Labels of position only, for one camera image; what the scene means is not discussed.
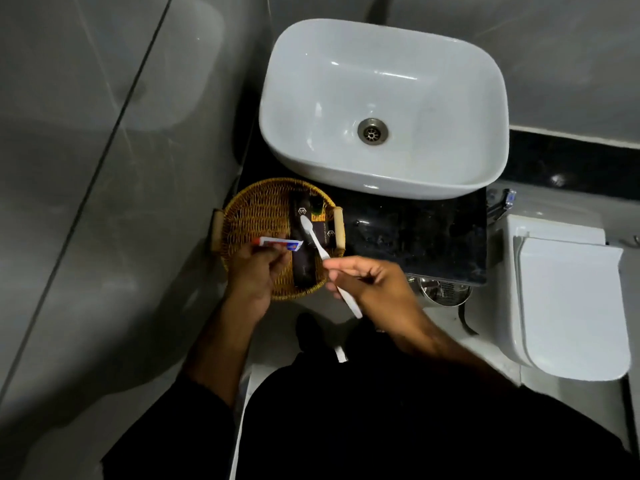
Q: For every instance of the person's right hand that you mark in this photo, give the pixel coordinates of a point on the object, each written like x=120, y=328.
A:
x=385, y=299

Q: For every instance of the person's left hand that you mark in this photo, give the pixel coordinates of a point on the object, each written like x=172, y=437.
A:
x=250, y=279

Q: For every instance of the person's right fingers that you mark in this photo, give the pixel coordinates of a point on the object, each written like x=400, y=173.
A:
x=350, y=264

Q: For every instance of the person's left thumb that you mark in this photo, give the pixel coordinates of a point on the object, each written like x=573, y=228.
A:
x=280, y=264

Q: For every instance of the white toothpaste tube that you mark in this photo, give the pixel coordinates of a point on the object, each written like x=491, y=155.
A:
x=280, y=243

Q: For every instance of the white toothbrush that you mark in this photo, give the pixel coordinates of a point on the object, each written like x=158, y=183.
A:
x=312, y=237

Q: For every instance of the person's left forearm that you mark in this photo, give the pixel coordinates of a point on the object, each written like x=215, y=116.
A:
x=225, y=349

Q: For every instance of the person's right forearm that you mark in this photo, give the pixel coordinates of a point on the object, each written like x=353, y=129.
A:
x=445, y=349

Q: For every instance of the dark brown tube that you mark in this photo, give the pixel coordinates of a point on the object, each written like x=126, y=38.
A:
x=303, y=272

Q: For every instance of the small dark yellow-label bottle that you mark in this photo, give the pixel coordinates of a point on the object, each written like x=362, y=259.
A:
x=320, y=217

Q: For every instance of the round wicker basket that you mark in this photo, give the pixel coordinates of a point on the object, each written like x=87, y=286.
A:
x=260, y=209

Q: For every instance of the person's black shoe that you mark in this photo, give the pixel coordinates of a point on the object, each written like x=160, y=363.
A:
x=310, y=334

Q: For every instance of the metal sink drain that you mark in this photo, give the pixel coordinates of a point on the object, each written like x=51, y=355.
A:
x=372, y=131

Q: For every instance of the chrome bidet sprayer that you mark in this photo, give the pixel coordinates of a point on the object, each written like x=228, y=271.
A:
x=501, y=204

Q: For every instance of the person's black clothing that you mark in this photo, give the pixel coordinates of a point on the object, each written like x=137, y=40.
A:
x=400, y=424

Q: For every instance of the white ceramic sink basin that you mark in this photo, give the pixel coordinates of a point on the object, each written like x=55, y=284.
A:
x=425, y=94

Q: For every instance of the white toilet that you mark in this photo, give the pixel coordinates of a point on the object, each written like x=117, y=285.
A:
x=570, y=304

